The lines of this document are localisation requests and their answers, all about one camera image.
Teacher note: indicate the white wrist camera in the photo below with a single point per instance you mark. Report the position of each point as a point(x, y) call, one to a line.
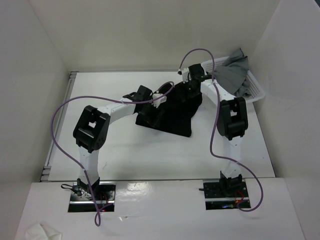
point(185, 74)
point(158, 99)

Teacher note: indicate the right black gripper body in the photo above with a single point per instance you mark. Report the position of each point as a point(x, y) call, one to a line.
point(188, 88)

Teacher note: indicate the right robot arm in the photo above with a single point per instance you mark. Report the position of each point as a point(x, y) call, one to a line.
point(231, 122)

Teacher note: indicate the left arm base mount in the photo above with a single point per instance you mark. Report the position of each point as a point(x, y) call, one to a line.
point(81, 201)

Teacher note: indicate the white perforated plastic basket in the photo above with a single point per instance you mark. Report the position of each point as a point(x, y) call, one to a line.
point(256, 91)

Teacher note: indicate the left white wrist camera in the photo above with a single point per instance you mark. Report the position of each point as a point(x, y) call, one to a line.
point(158, 99)

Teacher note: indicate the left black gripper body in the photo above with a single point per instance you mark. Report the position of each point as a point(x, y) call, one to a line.
point(147, 113)

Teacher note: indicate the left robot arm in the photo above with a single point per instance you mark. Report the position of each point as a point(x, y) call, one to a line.
point(91, 131)

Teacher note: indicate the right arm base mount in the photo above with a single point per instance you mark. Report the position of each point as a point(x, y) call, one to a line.
point(217, 199)

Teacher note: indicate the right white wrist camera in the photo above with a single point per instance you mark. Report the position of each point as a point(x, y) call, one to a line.
point(185, 74)

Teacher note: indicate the grey skirt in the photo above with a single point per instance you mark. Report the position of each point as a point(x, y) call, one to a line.
point(232, 74)

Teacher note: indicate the crumpled white tissue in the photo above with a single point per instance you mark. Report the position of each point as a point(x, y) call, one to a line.
point(42, 231)

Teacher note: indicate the black skirt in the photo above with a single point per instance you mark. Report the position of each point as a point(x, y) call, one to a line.
point(177, 114)

